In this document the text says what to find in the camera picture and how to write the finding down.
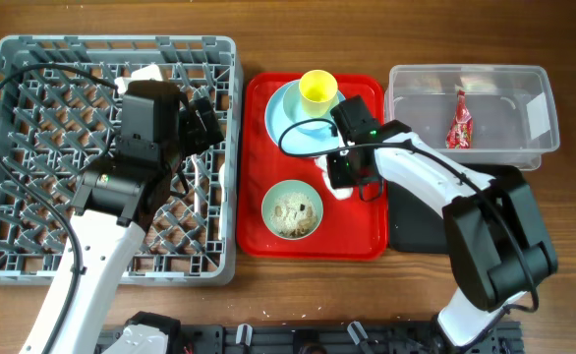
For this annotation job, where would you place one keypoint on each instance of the grey dishwasher rack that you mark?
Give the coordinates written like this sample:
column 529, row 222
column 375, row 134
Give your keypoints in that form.
column 58, row 112

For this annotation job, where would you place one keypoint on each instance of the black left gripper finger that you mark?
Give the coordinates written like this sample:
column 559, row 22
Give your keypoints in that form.
column 191, row 138
column 209, row 129

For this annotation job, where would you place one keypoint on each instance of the white plastic spoon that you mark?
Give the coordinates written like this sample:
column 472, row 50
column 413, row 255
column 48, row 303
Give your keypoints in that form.
column 221, row 180

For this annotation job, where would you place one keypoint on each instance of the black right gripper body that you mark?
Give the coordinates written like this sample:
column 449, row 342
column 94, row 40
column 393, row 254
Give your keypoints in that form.
column 343, row 170

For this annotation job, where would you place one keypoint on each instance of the red plastic tray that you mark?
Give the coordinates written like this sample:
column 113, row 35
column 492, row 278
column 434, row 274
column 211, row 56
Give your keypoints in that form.
column 350, row 230

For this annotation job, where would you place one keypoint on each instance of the green bowl with food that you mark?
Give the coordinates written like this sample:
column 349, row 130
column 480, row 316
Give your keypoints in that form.
column 292, row 210

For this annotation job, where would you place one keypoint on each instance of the light blue plate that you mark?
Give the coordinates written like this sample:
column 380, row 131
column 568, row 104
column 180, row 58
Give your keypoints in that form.
column 284, row 111

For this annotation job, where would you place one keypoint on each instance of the yellow plastic cup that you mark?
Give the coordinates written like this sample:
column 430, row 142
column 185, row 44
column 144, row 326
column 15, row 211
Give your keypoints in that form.
column 318, row 89

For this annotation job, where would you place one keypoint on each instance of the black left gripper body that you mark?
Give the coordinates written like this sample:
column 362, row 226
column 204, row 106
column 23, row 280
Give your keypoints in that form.
column 173, row 156

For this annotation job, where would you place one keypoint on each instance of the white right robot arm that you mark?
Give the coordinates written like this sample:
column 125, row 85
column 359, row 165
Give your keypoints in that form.
column 489, row 286

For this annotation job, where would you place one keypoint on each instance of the black plastic tray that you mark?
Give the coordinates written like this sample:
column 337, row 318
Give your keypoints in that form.
column 411, row 221

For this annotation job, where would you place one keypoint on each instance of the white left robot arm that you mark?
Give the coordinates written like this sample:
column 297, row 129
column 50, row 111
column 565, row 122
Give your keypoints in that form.
column 117, row 198

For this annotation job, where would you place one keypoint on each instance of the clear plastic bin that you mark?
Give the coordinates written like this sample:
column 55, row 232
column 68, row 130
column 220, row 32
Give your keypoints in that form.
column 513, row 109

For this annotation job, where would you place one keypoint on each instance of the red snack wrapper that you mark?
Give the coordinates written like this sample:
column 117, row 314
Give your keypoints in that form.
column 460, row 133

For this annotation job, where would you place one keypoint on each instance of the white napkin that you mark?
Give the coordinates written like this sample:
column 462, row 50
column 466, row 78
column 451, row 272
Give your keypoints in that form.
column 339, row 193

